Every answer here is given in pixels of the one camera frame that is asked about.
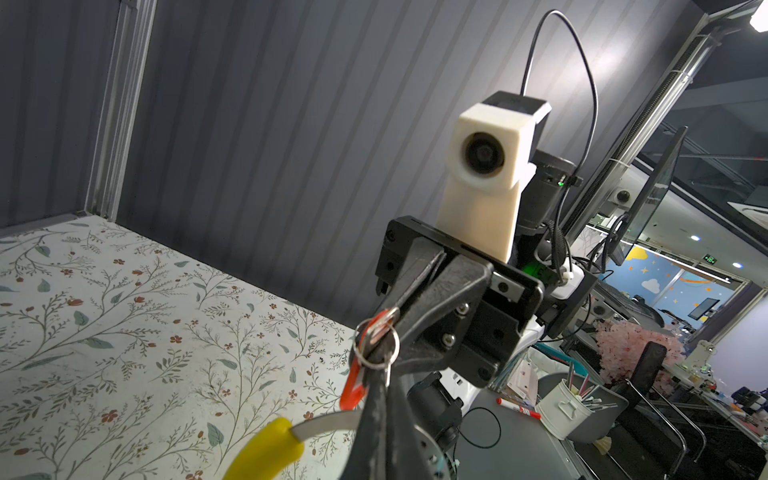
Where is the computer monitor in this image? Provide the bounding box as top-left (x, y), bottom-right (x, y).
top-left (603, 126), bottom-right (689, 266)

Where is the black office chair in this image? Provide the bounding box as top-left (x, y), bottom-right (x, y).
top-left (612, 342), bottom-right (706, 479)

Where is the white pen cup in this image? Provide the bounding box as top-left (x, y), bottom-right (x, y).
top-left (536, 379), bottom-right (593, 440)

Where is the key with red tag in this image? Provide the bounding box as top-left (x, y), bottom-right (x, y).
top-left (339, 307), bottom-right (401, 411)

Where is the right thin black cable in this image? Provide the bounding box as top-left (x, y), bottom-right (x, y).
top-left (519, 8), bottom-right (601, 199)

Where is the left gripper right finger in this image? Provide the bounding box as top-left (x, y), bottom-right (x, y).
top-left (386, 379), bottom-right (431, 479)

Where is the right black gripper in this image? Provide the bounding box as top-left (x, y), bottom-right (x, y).
top-left (366, 216), bottom-right (544, 388)

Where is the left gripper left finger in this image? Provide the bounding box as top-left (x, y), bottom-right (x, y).
top-left (341, 371), bottom-right (387, 480)

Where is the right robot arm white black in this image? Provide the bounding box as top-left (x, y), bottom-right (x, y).
top-left (376, 150), bottom-right (596, 448)

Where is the red white marker pen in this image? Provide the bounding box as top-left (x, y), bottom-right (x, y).
top-left (496, 398), bottom-right (541, 420)

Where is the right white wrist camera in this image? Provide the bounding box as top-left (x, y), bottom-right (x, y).
top-left (436, 91), bottom-right (552, 263)

